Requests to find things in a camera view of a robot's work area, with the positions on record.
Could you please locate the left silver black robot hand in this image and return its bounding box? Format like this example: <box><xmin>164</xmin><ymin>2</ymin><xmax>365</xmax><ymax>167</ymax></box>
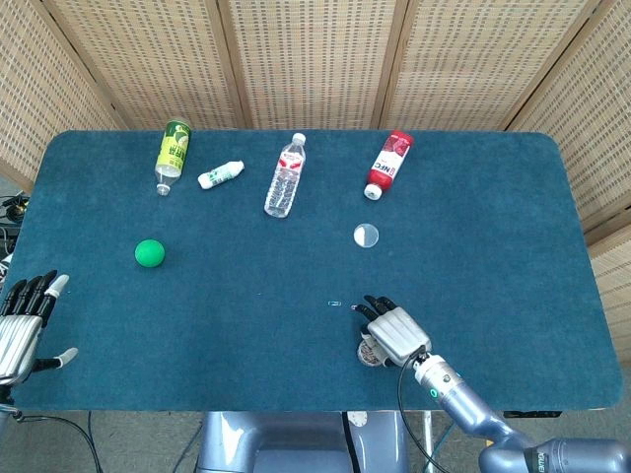
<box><xmin>0</xmin><ymin>269</ymin><xmax>80</xmax><ymax>386</ymax></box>

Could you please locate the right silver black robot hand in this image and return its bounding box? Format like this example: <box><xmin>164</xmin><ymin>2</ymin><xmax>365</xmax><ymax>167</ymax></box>
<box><xmin>354</xmin><ymin>295</ymin><xmax>433</xmax><ymax>369</ymax></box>

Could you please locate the clear dish with metal bits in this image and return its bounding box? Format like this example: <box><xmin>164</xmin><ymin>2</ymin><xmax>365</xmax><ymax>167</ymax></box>
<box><xmin>355</xmin><ymin>334</ymin><xmax>385</xmax><ymax>369</ymax></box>

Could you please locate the silver metal table leg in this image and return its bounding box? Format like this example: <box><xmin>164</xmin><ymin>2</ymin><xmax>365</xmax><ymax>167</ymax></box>
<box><xmin>421</xmin><ymin>412</ymin><xmax>438</xmax><ymax>473</ymax></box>

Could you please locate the teal carpet table cover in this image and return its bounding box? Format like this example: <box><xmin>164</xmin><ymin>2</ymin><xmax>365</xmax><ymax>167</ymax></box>
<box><xmin>7</xmin><ymin>128</ymin><xmax>625</xmax><ymax>413</ymax></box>

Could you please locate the green ball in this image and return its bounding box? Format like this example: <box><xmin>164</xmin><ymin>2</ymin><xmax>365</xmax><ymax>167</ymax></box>
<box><xmin>134</xmin><ymin>238</ymin><xmax>167</xmax><ymax>269</ymax></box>

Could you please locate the red juice bottle white cap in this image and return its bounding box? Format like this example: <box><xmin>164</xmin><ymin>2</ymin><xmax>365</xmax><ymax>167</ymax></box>
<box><xmin>363</xmin><ymin>129</ymin><xmax>415</xmax><ymax>201</ymax></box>

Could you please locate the clear water bottle red label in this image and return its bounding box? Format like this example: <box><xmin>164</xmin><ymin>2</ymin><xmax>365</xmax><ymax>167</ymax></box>
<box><xmin>263</xmin><ymin>132</ymin><xmax>308</xmax><ymax>219</ymax></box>

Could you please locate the blue-grey robot torso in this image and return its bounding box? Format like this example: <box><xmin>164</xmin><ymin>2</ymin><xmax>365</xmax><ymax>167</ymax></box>
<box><xmin>195</xmin><ymin>411</ymin><xmax>410</xmax><ymax>473</ymax></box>

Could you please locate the woven wooden screen panel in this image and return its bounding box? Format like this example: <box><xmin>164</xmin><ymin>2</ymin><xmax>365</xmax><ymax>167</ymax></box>
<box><xmin>372</xmin><ymin>0</ymin><xmax>605</xmax><ymax>132</ymax></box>
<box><xmin>507</xmin><ymin>0</ymin><xmax>631</xmax><ymax>237</ymax></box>
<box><xmin>41</xmin><ymin>0</ymin><xmax>255</xmax><ymax>132</ymax></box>
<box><xmin>589</xmin><ymin>226</ymin><xmax>631</xmax><ymax>369</ymax></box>
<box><xmin>0</xmin><ymin>0</ymin><xmax>127</xmax><ymax>193</ymax></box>
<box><xmin>216</xmin><ymin>0</ymin><xmax>413</xmax><ymax>131</ymax></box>

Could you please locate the small white green-print bottle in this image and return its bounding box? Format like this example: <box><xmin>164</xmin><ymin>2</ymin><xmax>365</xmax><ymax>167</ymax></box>
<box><xmin>197</xmin><ymin>160</ymin><xmax>245</xmax><ymax>190</ymax></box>

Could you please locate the yellow-green label plastic bottle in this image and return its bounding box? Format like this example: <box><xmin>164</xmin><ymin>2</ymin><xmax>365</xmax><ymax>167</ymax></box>
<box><xmin>154</xmin><ymin>116</ymin><xmax>192</xmax><ymax>197</ymax></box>

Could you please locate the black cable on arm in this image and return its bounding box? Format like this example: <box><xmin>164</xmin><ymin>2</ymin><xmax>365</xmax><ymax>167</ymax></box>
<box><xmin>396</xmin><ymin>350</ymin><xmax>448</xmax><ymax>473</ymax></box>

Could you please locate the black floor cable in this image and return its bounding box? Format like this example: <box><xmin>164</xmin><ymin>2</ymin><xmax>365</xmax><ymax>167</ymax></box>
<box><xmin>7</xmin><ymin>412</ymin><xmax>104</xmax><ymax>473</ymax></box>

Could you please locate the blue floor cable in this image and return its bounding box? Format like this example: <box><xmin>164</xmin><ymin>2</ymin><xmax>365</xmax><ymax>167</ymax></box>
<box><xmin>86</xmin><ymin>411</ymin><xmax>99</xmax><ymax>473</ymax></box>

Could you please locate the black cable on torso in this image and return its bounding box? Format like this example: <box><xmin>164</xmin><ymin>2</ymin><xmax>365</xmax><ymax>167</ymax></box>
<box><xmin>341</xmin><ymin>412</ymin><xmax>359</xmax><ymax>473</ymax></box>

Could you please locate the black cable tangle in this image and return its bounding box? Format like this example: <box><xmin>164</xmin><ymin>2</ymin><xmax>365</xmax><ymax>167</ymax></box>
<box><xmin>0</xmin><ymin>193</ymin><xmax>32</xmax><ymax>270</ymax></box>

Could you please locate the black table edge bracket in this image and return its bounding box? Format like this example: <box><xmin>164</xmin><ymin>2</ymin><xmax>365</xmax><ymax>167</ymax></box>
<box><xmin>502</xmin><ymin>409</ymin><xmax>563</xmax><ymax>419</ymax></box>

